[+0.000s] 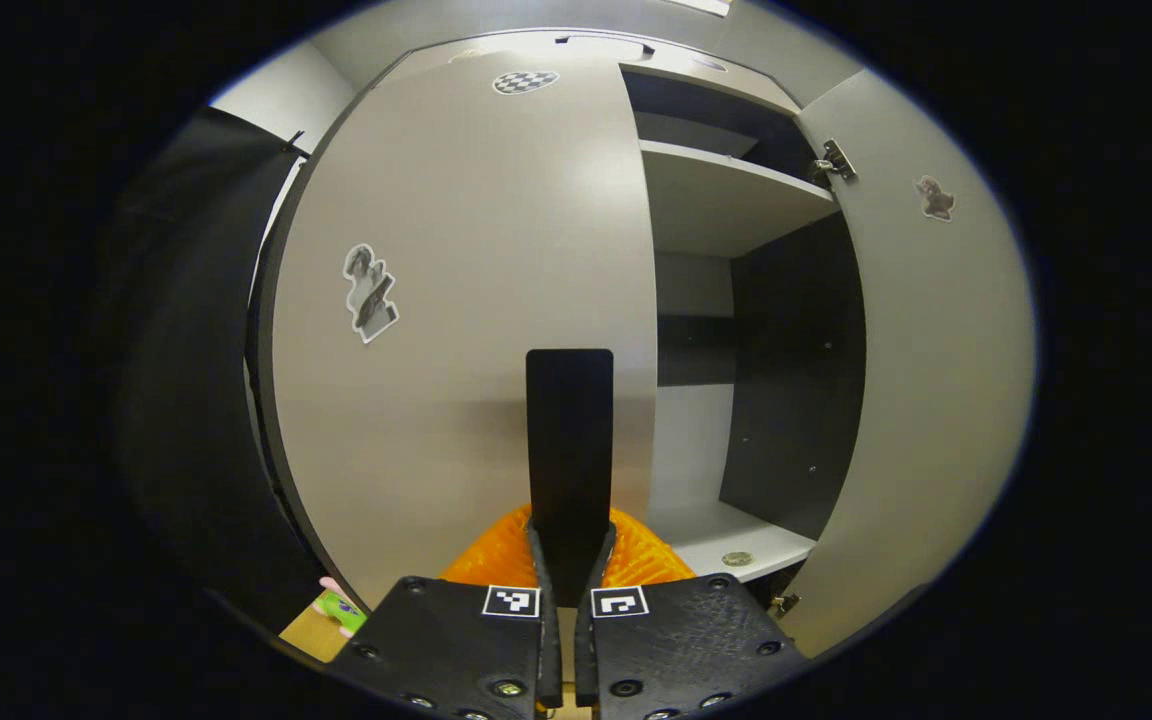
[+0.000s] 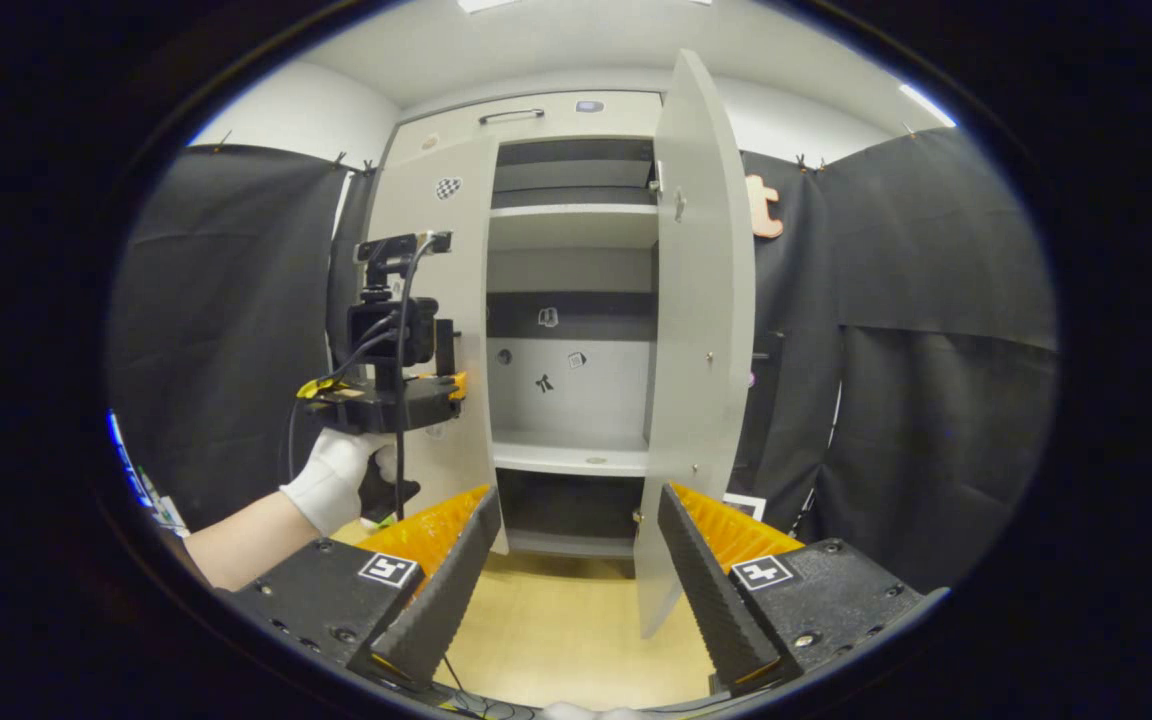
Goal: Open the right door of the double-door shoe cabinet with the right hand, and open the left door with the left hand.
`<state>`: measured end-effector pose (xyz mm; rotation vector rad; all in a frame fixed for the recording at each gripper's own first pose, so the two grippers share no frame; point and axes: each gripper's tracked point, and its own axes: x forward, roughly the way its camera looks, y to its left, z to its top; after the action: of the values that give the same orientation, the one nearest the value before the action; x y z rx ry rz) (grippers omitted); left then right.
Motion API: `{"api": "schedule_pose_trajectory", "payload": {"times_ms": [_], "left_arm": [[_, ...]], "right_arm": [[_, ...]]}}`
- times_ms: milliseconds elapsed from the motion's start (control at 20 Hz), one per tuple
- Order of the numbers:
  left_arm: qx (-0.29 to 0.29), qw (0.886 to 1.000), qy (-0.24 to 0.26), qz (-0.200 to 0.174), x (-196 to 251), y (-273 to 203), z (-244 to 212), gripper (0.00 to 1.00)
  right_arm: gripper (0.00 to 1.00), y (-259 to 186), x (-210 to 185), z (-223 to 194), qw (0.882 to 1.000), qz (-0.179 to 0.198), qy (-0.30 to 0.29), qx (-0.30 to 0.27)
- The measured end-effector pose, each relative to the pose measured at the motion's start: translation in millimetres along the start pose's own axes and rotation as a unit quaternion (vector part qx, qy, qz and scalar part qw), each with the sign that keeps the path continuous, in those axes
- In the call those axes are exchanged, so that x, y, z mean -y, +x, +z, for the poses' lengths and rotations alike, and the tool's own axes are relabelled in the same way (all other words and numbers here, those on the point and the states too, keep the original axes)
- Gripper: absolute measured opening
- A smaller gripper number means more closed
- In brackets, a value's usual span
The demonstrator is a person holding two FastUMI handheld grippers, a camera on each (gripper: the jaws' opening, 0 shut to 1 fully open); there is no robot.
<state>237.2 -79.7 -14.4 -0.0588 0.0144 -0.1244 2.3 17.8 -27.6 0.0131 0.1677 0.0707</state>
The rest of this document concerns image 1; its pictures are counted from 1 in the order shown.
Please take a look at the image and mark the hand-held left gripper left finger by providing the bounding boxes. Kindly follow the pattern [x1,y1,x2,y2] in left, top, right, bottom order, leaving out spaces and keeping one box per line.
[331,505,563,720]

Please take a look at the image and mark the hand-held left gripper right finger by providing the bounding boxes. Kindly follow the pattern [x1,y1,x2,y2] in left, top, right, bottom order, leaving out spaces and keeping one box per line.
[574,505,809,720]

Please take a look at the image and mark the black door handle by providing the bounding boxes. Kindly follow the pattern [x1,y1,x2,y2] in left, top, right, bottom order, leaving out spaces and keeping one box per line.
[525,348,615,606]

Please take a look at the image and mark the beige double-door shoe cabinet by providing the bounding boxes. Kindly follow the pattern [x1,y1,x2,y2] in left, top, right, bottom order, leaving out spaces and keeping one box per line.
[244,28,1037,661]

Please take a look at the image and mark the beige cabinet door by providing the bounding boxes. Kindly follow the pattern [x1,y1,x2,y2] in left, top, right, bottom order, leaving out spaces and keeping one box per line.
[781,68,1037,661]
[271,48,659,611]

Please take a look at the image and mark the white cabinet shelf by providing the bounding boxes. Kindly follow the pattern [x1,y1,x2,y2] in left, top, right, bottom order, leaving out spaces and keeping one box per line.
[648,500,817,583]

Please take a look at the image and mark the wide beige cabinet shelf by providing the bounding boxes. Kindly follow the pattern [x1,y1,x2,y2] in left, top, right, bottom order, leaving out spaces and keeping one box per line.
[639,138,840,259]

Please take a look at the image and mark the green and pink plush toy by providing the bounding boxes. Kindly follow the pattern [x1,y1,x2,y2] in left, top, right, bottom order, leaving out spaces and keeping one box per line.
[314,576,369,639]

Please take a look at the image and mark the black backdrop cloth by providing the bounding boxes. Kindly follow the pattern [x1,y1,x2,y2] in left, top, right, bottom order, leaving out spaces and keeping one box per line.
[116,105,337,641]

